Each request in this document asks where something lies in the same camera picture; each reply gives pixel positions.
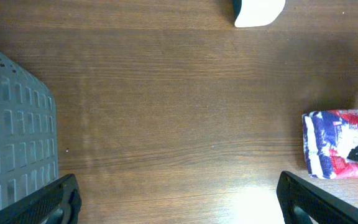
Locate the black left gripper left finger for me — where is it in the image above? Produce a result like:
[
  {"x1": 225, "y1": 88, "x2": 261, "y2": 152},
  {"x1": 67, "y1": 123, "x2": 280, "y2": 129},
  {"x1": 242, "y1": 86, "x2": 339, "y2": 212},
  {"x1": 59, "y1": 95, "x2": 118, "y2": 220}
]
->
[{"x1": 0, "y1": 174, "x2": 82, "y2": 224}]

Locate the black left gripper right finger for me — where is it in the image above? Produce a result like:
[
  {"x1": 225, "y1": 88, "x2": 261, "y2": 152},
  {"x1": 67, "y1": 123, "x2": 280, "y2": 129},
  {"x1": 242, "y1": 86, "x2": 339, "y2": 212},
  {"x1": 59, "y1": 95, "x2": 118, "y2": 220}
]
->
[{"x1": 276, "y1": 171, "x2": 358, "y2": 224}]

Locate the red purple tissue pack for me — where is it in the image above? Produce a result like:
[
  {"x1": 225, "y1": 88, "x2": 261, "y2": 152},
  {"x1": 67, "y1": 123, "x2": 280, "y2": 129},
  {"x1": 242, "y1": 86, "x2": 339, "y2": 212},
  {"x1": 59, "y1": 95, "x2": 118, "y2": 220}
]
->
[{"x1": 302, "y1": 110, "x2": 358, "y2": 179}]

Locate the white barcode scanner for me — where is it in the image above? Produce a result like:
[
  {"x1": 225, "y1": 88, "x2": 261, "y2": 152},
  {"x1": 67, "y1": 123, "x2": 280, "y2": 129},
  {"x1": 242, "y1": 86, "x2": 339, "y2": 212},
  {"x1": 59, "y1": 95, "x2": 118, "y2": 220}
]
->
[{"x1": 232, "y1": 0, "x2": 286, "y2": 28}]

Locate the grey plastic basket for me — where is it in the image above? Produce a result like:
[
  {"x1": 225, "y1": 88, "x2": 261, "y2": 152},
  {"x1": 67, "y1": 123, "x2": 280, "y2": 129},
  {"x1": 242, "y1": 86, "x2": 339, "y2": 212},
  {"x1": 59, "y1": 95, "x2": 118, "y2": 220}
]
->
[{"x1": 0, "y1": 52, "x2": 59, "y2": 210}]

